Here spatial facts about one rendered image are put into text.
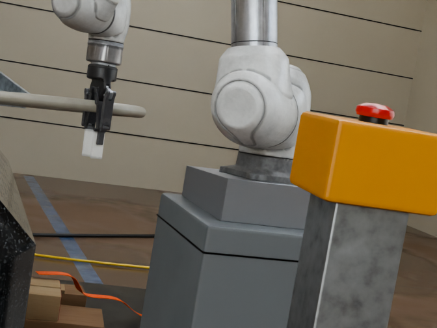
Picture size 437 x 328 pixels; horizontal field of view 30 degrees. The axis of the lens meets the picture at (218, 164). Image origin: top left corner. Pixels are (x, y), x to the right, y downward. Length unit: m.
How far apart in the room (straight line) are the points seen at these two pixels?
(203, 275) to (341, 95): 6.82
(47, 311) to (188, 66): 4.93
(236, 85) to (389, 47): 7.11
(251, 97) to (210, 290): 0.42
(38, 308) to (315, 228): 2.46
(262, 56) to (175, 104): 6.16
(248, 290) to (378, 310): 0.96
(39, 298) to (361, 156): 2.53
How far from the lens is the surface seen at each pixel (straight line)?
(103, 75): 2.05
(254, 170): 1.87
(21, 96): 2.07
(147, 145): 7.82
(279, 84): 1.70
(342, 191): 0.78
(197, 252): 1.77
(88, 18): 1.90
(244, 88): 1.65
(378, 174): 0.79
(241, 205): 1.80
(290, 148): 1.90
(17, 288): 2.12
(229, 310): 1.79
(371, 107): 0.83
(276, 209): 1.84
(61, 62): 7.62
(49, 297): 3.22
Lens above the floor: 1.09
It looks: 5 degrees down
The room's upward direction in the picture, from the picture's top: 10 degrees clockwise
